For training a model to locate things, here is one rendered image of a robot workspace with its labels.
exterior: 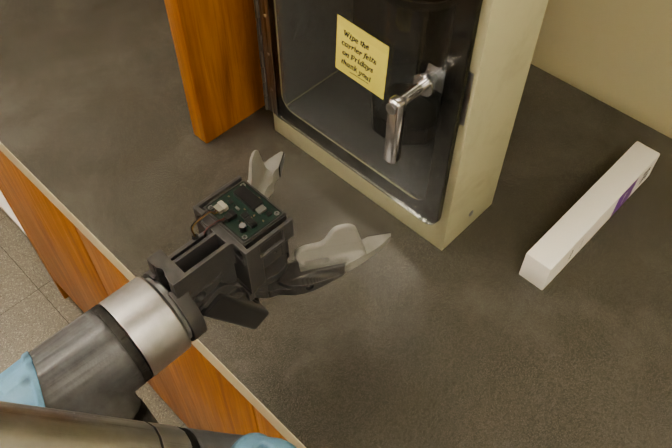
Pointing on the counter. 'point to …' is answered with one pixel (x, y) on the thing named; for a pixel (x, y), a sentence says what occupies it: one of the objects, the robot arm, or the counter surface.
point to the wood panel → (212, 31)
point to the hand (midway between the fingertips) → (336, 196)
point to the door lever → (396, 109)
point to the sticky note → (361, 56)
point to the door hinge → (258, 35)
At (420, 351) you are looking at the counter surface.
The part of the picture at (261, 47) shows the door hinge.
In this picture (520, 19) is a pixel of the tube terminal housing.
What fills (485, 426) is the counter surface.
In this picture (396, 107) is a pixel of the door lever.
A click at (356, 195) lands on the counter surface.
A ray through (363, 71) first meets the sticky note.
